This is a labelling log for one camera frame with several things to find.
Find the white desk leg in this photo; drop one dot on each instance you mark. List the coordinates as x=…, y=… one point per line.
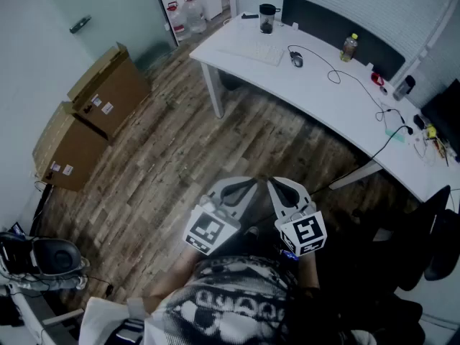
x=359, y=174
x=213, y=92

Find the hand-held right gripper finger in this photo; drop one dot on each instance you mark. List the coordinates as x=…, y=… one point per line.
x=300, y=190
x=276, y=200

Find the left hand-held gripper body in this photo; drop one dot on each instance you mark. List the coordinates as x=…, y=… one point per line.
x=208, y=228

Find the black power adapter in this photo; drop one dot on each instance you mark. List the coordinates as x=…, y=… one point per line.
x=419, y=121

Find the black office chair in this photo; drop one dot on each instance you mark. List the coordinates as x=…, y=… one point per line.
x=438, y=246

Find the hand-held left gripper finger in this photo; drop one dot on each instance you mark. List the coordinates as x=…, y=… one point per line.
x=248, y=201
x=230, y=181

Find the person's right forearm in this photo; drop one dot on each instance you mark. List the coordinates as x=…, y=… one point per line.
x=309, y=271

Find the small yellow object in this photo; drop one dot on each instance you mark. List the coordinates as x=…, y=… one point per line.
x=431, y=131

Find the small round grey object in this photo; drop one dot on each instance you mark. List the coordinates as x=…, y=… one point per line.
x=384, y=90

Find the open brown cardboard box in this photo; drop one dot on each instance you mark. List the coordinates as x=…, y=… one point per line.
x=115, y=92

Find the closed brown cardboard box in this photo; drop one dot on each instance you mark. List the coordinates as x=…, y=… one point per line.
x=72, y=149

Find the teal pad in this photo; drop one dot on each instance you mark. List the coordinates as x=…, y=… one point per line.
x=395, y=137

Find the black lidded tumbler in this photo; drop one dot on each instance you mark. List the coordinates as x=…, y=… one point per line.
x=266, y=20

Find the person's left forearm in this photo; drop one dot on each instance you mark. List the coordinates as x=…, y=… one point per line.
x=179, y=271

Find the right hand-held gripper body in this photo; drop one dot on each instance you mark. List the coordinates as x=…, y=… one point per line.
x=305, y=232

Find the white metal stand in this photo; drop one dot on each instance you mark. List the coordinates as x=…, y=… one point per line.
x=21, y=307

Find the black monitor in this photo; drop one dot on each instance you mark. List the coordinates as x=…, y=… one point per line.
x=445, y=113

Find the small black flat device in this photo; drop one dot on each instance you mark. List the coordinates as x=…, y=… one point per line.
x=249, y=16

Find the white keyboard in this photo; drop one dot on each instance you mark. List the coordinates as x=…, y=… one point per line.
x=262, y=52

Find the person's patterned shirt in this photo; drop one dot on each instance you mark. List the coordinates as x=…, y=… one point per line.
x=233, y=300

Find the dark desk divider panel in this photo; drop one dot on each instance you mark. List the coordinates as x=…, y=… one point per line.
x=323, y=23

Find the clear bottle with black lid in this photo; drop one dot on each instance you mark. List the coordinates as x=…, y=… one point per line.
x=402, y=90

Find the tea bottle with yellow cap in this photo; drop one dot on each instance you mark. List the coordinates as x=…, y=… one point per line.
x=349, y=49

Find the red plastic gadget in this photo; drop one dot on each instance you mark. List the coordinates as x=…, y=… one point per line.
x=376, y=78

